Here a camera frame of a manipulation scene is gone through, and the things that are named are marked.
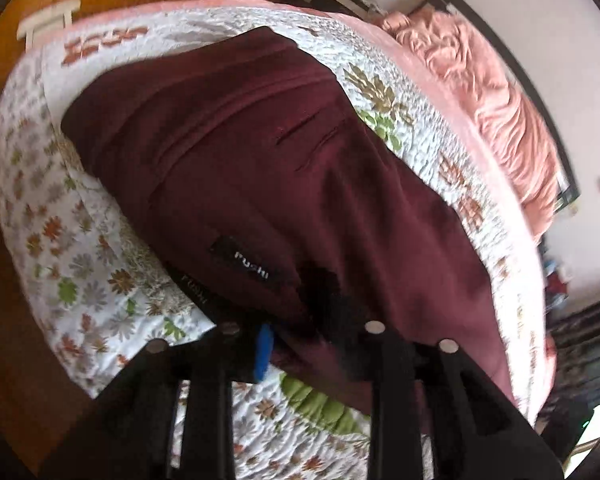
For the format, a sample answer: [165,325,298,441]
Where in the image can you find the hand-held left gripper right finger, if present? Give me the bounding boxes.
[325,280,566,480]

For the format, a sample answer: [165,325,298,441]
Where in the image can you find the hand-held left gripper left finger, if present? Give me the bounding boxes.
[39,322,276,480]

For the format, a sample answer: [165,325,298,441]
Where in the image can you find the maroon pants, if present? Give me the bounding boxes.
[60,26,518,413]

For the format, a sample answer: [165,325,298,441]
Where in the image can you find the dark cluttered furniture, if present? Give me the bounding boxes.
[535,240,600,461]

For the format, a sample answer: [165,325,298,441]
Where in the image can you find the floral quilted bedspread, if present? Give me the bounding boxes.
[0,0,558,480]

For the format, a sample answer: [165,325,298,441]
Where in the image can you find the pink crumpled blanket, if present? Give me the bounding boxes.
[375,9,563,241]

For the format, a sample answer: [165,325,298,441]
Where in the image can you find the dark wooden headboard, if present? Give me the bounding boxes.
[405,0,580,211]

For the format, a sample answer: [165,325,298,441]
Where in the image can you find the white wooden stool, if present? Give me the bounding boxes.
[17,0,82,51]

